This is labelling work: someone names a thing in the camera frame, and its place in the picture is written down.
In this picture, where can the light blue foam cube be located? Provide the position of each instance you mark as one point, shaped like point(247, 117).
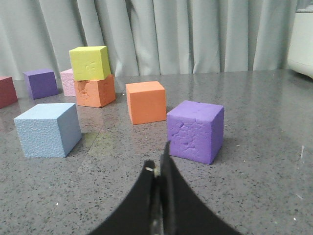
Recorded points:
point(48, 130)

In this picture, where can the small purple foam cube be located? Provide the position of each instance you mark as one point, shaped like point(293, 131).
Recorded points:
point(40, 83)

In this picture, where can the large purple foam cube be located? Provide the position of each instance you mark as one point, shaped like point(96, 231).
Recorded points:
point(196, 131)

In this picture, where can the yellow foam cube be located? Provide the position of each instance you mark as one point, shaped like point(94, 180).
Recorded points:
point(90, 63)

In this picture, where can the grey pleated curtain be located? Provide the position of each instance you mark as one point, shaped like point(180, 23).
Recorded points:
point(147, 37)

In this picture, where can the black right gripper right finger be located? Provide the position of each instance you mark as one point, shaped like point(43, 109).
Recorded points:
point(183, 212)

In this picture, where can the dented orange foam cube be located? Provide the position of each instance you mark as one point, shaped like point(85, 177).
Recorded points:
point(95, 93)

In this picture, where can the white box at right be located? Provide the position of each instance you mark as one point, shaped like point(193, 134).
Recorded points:
point(300, 54)

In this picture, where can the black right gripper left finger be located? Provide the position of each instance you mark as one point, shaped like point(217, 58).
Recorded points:
point(132, 217)

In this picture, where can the light pink foam cube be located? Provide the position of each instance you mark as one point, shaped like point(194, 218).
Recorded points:
point(67, 80)

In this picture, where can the dark red foam cube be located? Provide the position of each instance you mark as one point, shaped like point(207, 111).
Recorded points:
point(7, 91)

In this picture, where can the smooth orange foam cube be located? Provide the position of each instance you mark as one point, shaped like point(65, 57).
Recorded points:
point(146, 102)

